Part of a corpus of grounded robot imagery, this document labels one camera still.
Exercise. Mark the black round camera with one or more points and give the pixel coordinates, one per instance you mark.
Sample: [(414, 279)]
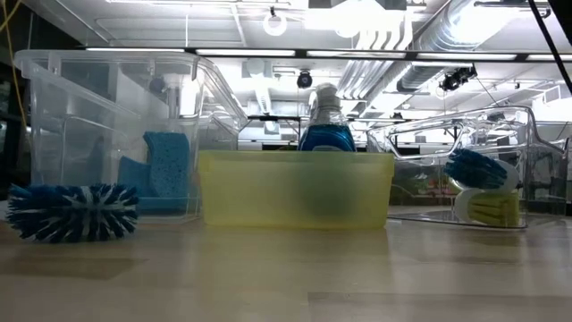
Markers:
[(305, 79)]

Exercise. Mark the blue bristle dish brush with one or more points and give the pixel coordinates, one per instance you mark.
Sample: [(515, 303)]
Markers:
[(473, 170), (71, 214)]

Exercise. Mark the silver ventilation duct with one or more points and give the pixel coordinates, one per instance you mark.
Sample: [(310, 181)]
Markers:
[(420, 78)]

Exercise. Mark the blue dish soap bottle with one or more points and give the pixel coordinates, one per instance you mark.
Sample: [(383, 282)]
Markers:
[(326, 136)]

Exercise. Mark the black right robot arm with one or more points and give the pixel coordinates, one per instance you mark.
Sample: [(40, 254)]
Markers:
[(564, 13)]

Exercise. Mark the large clear plastic bin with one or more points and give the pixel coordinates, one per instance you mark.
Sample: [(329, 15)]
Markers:
[(80, 134)]

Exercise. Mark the round white ceiling lamp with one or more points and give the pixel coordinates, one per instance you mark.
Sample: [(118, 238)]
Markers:
[(266, 27)]

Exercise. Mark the black hanging ceiling device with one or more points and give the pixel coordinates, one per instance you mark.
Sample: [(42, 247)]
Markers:
[(456, 79)]

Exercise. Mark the yellow-green dish brush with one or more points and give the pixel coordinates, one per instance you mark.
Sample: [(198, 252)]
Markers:
[(496, 209)]

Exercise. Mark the black background table frame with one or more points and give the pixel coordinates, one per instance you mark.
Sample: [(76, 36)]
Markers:
[(268, 118)]

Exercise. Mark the black aluminium rig frame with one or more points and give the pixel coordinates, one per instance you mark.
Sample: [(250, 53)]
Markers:
[(411, 55)]

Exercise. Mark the yellow plastic bin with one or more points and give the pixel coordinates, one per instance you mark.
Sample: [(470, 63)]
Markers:
[(295, 192)]

